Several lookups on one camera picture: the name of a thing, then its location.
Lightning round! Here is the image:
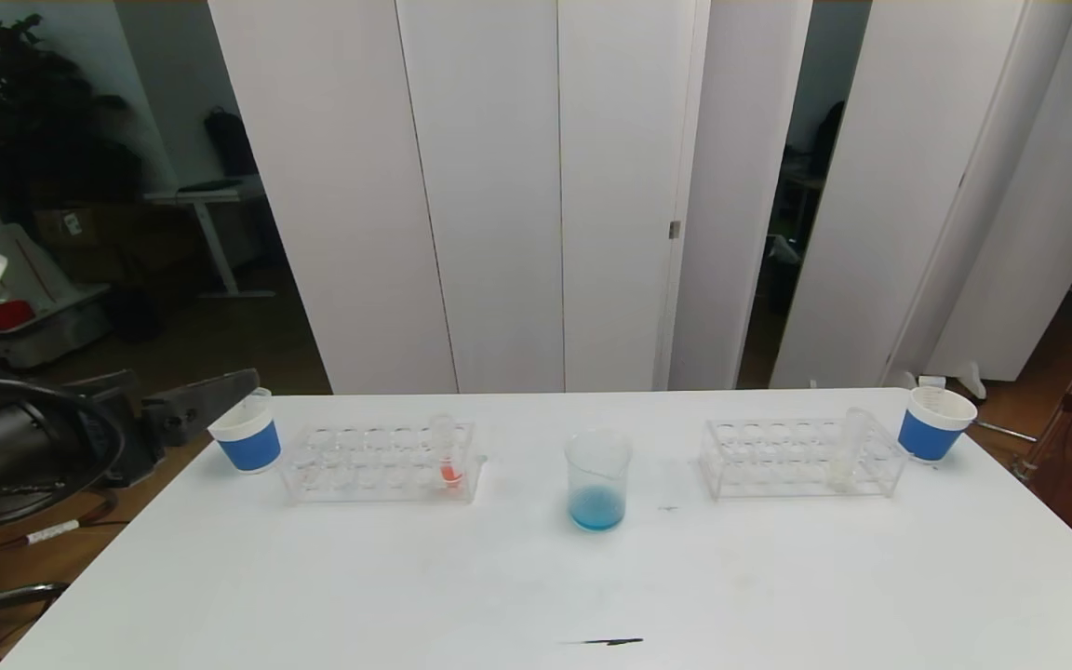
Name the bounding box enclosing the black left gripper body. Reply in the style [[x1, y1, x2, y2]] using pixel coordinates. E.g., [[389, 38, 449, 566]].
[[0, 368, 167, 505]]

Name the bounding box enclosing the clear acrylic test tube rack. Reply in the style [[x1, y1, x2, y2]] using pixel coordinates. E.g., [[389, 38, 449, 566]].
[[279, 419, 487, 504], [698, 416, 909, 500]]

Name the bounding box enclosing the clear glass beaker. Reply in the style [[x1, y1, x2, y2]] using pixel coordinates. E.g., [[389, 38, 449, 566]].
[[564, 429, 634, 534]]

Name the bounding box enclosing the test tube with yellow pigment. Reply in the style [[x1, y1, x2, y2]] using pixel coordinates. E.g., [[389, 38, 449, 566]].
[[824, 407, 874, 491]]

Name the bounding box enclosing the blue and white paper cup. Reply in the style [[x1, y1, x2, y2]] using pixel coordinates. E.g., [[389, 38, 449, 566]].
[[208, 400, 284, 475], [896, 385, 976, 463]]

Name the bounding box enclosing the white wheeled machine base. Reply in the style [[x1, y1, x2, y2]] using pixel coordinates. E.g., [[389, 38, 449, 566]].
[[0, 223, 114, 369]]

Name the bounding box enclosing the grey metal chair leg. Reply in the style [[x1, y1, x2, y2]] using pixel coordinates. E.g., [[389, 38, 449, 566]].
[[0, 582, 70, 620]]

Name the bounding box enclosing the brown cardboard box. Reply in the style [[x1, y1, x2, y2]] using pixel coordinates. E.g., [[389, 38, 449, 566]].
[[32, 207, 141, 280]]

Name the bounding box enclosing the white office desk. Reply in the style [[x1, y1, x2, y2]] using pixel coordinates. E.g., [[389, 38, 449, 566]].
[[143, 177, 276, 301]]

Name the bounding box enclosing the white partition panel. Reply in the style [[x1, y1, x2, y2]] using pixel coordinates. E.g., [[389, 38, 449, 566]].
[[769, 0, 1072, 390], [395, 0, 566, 394], [208, 0, 459, 395], [556, 0, 714, 392], [924, 0, 1072, 382], [666, 0, 814, 392]]

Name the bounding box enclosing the black backpack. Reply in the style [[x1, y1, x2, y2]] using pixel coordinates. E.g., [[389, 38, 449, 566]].
[[204, 106, 260, 178]]

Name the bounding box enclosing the dark green potted plant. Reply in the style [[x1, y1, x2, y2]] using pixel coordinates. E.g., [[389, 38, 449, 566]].
[[0, 0, 141, 224]]

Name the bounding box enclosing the grey metal floor rod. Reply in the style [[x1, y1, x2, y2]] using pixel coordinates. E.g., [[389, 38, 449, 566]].
[[969, 419, 1038, 444]]

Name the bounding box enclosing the black left camera cable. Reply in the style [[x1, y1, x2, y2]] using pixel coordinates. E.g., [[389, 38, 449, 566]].
[[0, 375, 127, 550]]

